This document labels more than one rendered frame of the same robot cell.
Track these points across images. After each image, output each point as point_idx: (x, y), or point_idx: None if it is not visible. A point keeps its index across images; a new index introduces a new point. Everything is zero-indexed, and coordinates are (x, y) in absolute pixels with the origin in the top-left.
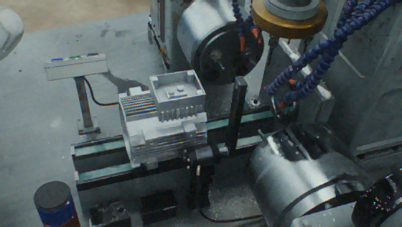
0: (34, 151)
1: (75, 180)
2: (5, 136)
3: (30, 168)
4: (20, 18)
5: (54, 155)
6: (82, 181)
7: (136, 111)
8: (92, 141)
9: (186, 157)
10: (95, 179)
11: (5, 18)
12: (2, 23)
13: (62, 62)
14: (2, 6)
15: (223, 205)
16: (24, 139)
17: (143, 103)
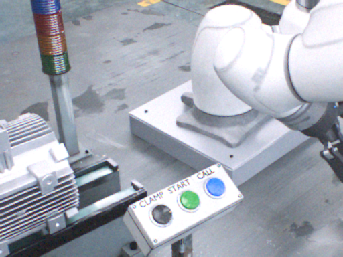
0: (229, 245)
1: (109, 158)
2: (291, 251)
3: (214, 225)
4: (228, 63)
5: (198, 249)
6: (100, 160)
7: (20, 119)
8: (118, 201)
9: None
10: (86, 165)
11: (229, 35)
12: (226, 33)
13: (193, 174)
14: (248, 36)
15: None
16: (260, 256)
17: (15, 130)
